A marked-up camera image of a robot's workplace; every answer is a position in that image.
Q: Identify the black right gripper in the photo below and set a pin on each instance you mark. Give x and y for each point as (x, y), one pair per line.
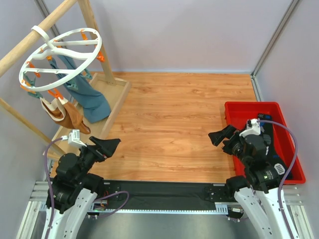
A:
(231, 141)

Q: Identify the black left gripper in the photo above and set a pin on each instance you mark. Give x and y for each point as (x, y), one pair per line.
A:
(96, 152)

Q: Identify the teal clothes peg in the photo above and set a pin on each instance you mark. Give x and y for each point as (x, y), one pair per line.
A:
(86, 74)

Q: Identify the white round clip hanger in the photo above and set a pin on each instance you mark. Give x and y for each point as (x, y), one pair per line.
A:
(73, 52)

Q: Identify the long black patterned sock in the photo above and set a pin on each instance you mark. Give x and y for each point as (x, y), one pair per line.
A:
(280, 150)

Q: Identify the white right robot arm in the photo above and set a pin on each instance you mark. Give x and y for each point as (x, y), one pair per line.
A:
(260, 190)

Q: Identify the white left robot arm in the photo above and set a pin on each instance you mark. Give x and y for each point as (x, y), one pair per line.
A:
(74, 189)

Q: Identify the red plastic bin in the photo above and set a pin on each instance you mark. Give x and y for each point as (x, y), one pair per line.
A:
(237, 114)

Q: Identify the blue hanging sock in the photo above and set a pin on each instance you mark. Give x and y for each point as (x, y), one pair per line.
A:
(95, 106)
(54, 66)

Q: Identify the brown cream hanging sock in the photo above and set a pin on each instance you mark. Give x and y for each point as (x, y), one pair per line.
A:
(65, 114)

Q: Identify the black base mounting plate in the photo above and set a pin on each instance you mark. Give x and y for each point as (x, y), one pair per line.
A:
(166, 196)

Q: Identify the orange clothes peg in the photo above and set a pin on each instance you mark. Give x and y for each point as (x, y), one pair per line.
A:
(100, 57)

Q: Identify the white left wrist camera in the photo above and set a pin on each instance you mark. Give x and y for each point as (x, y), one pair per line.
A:
(73, 139)

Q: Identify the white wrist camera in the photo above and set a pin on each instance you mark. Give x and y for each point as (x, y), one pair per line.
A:
(73, 139)
(252, 127)

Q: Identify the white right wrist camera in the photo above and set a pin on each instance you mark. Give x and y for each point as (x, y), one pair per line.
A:
(252, 127)

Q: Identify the wooden drying rack frame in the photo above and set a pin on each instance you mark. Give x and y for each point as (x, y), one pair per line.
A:
(116, 89)

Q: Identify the aluminium corner frame post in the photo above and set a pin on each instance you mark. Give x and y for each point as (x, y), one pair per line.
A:
(281, 26)

